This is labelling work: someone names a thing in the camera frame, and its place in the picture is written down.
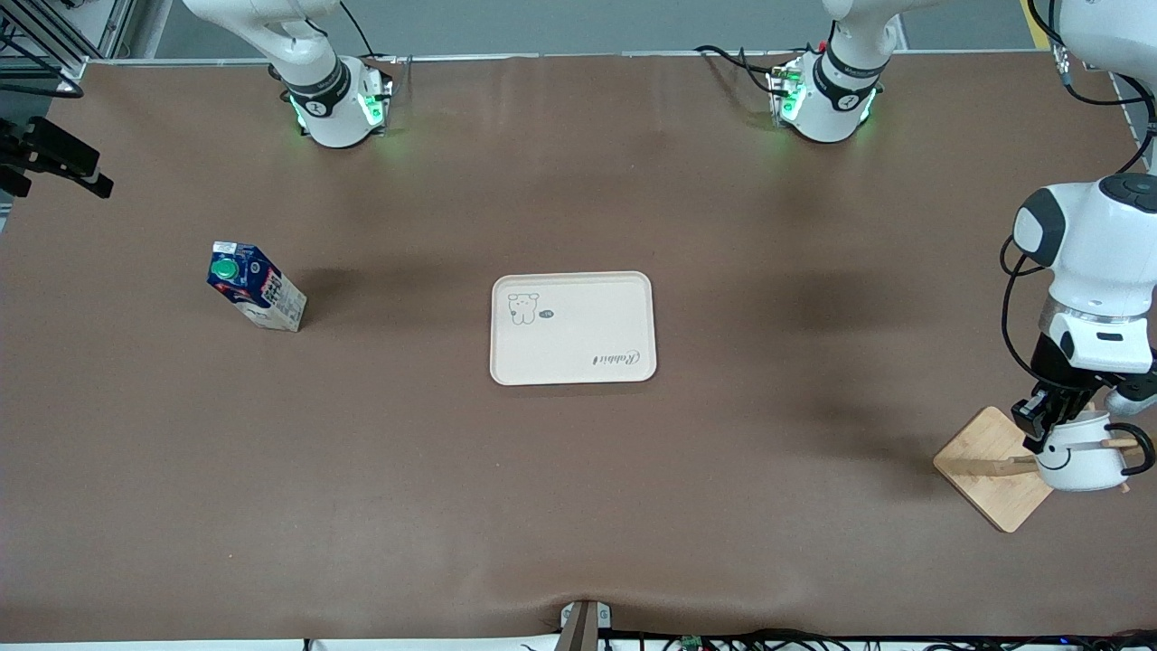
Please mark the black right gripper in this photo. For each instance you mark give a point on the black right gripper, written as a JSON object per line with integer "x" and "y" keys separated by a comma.
{"x": 56, "y": 150}

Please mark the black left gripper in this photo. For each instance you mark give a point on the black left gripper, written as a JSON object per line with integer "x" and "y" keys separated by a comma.
{"x": 1059, "y": 363}

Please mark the blue white milk carton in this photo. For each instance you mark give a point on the blue white milk carton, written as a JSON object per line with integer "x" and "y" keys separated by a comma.
{"x": 262, "y": 294}

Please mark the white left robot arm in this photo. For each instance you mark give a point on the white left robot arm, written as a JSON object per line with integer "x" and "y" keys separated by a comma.
{"x": 1098, "y": 244}

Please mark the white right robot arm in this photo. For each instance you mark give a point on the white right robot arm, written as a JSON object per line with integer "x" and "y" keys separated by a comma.
{"x": 330, "y": 99}

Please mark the cream rabbit print tray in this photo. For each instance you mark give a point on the cream rabbit print tray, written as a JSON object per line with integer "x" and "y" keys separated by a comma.
{"x": 578, "y": 334}

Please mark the wooden mug stand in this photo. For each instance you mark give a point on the wooden mug stand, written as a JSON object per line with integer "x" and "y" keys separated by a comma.
{"x": 994, "y": 488}

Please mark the brown table mat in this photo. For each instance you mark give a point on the brown table mat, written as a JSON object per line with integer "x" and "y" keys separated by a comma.
{"x": 578, "y": 497}

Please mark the aluminium frame profile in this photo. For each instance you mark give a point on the aluminium frame profile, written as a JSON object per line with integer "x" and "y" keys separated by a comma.
{"x": 108, "y": 27}

